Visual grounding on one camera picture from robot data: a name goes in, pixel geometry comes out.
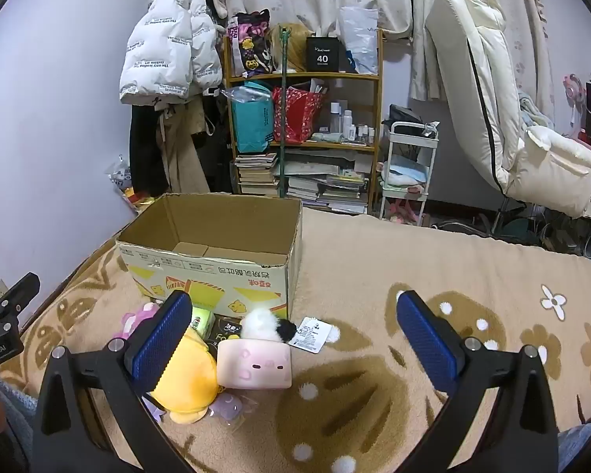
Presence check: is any stack of books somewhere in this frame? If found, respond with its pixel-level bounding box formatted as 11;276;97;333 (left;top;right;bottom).
234;153;279;195
281;150;372;214

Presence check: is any black box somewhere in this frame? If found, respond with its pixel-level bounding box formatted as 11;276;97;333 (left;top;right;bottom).
306;34;343;74

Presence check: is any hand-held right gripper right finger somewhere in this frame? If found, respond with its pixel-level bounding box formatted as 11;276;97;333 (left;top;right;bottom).
396;290;562;473

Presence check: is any black hanging garment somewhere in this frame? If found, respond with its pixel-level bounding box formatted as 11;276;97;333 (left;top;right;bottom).
202;91;234;193
128;93;168;198

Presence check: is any teal bag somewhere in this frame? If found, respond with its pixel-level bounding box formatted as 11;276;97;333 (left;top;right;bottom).
231;81;275;153

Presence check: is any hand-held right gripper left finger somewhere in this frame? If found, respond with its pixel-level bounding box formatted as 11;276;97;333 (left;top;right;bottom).
30;291;198;473

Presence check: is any white folded mattress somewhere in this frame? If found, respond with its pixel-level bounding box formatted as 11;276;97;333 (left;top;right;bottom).
426;0;591;237

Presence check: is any plastic bag of snacks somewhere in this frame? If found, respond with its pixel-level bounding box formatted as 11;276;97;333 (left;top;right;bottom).
106;155;153;212

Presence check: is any red patterned bag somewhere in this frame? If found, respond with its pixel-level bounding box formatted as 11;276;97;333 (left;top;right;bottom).
272;86;326;145

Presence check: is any pink purple plush toy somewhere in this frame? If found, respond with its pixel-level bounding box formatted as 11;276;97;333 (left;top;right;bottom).
121;303;161;340

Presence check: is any pink black printed bag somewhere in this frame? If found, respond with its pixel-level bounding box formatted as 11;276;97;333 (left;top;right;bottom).
228;9;273;77

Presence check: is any tangle of cables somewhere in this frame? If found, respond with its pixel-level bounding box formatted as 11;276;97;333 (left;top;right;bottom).
438;202;591;259

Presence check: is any person's left forearm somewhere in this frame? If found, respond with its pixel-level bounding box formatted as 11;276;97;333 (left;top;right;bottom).
0;372;43;473

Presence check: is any cardboard box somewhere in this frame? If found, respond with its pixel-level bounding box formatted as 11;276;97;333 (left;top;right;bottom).
115;193;303;321

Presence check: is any beige hanging garment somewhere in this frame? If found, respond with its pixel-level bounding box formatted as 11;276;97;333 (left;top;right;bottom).
155;96;212;195

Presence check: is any pink desk fan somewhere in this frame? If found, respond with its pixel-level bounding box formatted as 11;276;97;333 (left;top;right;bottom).
561;74;587;109

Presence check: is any person's blue jeans leg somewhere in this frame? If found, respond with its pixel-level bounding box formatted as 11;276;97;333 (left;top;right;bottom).
558;421;591;473

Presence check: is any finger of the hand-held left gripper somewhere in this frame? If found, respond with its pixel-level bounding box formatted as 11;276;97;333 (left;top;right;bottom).
0;272;41;309

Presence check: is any pink square plush toy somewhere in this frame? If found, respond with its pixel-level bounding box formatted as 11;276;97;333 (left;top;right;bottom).
217;339;293;390

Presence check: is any yellow plush toy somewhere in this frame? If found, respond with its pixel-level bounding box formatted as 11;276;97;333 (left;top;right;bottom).
148;328;222;425

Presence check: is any black and white plush toy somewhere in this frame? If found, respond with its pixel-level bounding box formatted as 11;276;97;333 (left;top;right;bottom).
240;308;299;346

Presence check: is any row of white cosmetic bottles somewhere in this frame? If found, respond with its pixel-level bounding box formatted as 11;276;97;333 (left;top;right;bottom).
325;101;377;141

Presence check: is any white puffer jacket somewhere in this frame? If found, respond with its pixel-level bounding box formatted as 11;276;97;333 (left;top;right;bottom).
119;0;223;105

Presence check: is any white plastic bag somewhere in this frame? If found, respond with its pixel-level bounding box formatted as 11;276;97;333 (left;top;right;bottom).
338;6;379;74

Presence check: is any white trolley cart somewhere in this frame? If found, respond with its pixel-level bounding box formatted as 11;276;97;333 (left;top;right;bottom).
379;121;440;222

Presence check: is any black item on cart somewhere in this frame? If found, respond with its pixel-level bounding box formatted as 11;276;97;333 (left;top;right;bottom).
387;104;437;139

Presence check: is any green pole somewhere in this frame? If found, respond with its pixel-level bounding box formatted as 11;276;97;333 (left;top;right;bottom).
275;27;294;198

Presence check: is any blonde wig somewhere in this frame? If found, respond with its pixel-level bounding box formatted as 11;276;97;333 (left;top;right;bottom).
268;24;316;74

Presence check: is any lilac plastic packet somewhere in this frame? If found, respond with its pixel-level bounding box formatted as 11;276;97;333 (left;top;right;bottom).
145;389;257;422

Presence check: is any light blue cloth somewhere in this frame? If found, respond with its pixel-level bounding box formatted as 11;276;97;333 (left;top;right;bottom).
381;155;429;185

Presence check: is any wooden shelf unit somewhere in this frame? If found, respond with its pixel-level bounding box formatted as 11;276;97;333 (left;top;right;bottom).
223;30;385;215

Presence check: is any green tissue pack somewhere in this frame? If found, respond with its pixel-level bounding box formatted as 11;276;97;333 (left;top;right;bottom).
191;307;216;341

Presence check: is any white paper hang tag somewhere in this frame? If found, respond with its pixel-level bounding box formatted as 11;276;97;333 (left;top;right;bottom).
292;318;332;354

